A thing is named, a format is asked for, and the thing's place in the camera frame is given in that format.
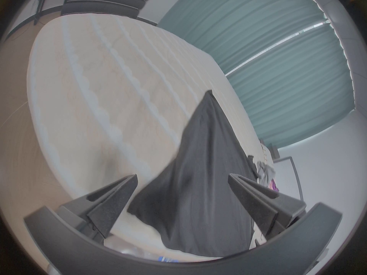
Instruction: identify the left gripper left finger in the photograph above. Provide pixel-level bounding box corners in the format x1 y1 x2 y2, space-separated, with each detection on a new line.
59 174 138 239

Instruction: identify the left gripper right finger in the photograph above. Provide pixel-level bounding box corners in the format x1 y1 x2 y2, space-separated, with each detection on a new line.
228 174 307 235

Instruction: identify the black T-shirt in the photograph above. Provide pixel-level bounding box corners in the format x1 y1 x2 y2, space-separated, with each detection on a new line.
127 90 258 261

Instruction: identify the bed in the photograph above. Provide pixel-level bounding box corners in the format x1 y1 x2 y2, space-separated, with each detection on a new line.
27 14 304 264

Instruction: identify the grey garment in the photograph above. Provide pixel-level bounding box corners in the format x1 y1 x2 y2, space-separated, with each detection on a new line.
256 162 276 184

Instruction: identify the white printed pillow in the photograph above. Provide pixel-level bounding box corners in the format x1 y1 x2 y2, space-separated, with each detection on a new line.
259 142 273 165

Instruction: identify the grey bedside table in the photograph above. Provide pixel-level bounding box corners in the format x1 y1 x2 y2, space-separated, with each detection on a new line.
259 138 280 158

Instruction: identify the blue-green curtain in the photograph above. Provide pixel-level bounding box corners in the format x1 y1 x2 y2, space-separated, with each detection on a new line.
158 0 327 75
225 22 356 148

